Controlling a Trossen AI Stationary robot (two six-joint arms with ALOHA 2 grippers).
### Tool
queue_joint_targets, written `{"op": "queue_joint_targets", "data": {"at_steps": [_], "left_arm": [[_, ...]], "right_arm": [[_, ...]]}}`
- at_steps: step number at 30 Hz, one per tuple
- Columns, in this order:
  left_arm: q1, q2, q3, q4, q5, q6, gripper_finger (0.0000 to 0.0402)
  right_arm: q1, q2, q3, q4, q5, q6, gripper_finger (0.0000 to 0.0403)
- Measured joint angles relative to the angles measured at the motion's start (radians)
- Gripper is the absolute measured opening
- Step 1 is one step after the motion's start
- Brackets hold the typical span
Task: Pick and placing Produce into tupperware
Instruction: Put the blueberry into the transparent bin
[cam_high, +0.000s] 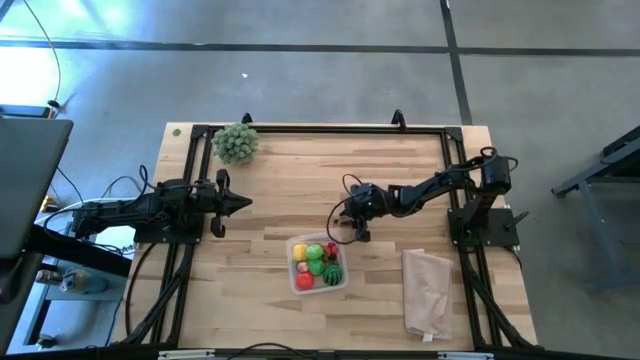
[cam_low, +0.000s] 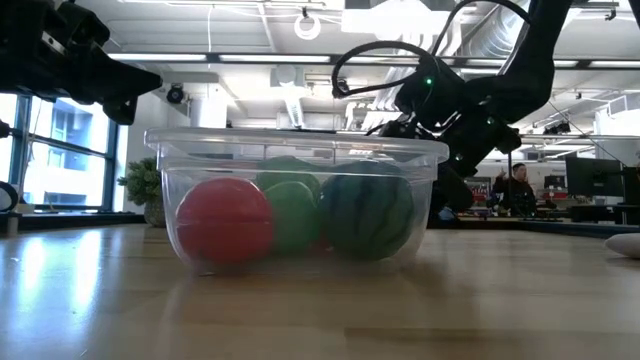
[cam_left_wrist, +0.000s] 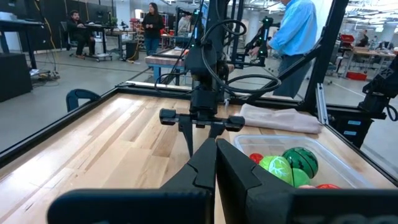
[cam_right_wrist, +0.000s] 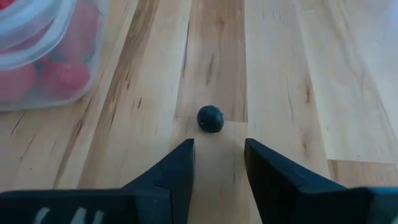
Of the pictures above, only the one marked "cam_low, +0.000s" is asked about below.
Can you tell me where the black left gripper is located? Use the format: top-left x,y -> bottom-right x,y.
0,0 -> 164,126

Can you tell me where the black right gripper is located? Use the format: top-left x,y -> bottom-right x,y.
369,112 -> 521,214

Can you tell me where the striped green toy watermelon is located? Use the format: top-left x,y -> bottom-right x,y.
318,160 -> 417,262

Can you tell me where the bright green toy apple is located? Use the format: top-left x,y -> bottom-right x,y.
263,180 -> 322,254

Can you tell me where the clear plastic tupperware container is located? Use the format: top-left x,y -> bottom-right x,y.
143,126 -> 450,274

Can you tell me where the red toy tomato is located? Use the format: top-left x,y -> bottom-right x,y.
175,176 -> 276,267

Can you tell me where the person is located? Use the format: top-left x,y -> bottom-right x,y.
492,162 -> 551,217

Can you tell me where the large office window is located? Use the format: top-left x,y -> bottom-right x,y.
0,92 -> 121,211

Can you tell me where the green faux potted plant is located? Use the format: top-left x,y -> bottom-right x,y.
118,157 -> 164,229

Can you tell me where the long linear ceiling light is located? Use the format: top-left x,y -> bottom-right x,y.
107,52 -> 640,70

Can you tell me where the black computer monitor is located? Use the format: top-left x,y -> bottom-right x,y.
622,167 -> 640,206
565,157 -> 624,198

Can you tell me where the bright ceiling panel light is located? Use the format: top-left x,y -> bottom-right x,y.
342,7 -> 451,37

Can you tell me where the round black ceiling camera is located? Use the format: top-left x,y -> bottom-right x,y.
166,83 -> 187,105

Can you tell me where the silver ventilation duct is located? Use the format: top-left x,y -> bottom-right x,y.
462,2 -> 534,59

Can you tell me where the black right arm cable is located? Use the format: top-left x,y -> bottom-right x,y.
330,0 -> 532,100

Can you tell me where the white ceiling ring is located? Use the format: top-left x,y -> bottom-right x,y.
293,13 -> 322,41

